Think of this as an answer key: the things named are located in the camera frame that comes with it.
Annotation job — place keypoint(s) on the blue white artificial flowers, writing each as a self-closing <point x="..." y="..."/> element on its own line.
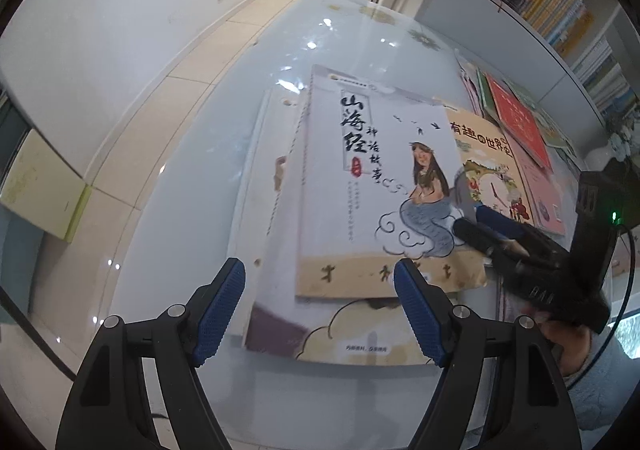
<point x="620" y="142"/>

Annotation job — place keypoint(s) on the white book with mermaid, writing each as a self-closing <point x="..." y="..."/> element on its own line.
<point x="350" y="210"/>

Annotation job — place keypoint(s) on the person's right forearm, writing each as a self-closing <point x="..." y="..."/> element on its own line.
<point x="605" y="390"/>

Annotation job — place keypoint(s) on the red book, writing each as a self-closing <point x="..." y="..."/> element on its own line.
<point x="520" y="124"/>

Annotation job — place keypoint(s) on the pale yellow square pad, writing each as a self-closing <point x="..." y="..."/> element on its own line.
<point x="40" y="185"/>

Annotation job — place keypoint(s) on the book with purple cloud cover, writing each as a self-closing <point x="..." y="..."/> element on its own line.
<point x="350" y="335"/>

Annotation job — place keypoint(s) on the orange illustrated book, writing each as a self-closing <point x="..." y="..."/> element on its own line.
<point x="490" y="164"/>

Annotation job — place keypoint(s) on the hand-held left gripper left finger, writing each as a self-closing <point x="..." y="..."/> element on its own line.
<point x="220" y="312"/>

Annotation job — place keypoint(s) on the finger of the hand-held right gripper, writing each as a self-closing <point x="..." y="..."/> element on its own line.
<point x="495" y="220"/>
<point x="475" y="235"/>

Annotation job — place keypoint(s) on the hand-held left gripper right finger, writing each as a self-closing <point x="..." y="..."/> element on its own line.
<point x="420" y="312"/>

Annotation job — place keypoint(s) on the person's right hand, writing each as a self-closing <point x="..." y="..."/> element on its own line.
<point x="567" y="340"/>

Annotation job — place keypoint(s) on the row of white blue books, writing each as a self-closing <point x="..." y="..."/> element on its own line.
<point x="602" y="74"/>

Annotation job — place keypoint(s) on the row of yellow books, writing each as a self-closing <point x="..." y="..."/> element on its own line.
<point x="557" y="9"/>

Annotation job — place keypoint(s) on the white bookshelf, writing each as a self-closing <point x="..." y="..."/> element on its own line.
<point x="475" y="14"/>

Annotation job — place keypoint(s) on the white ceramic vase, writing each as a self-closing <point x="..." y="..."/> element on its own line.
<point x="599" y="162"/>

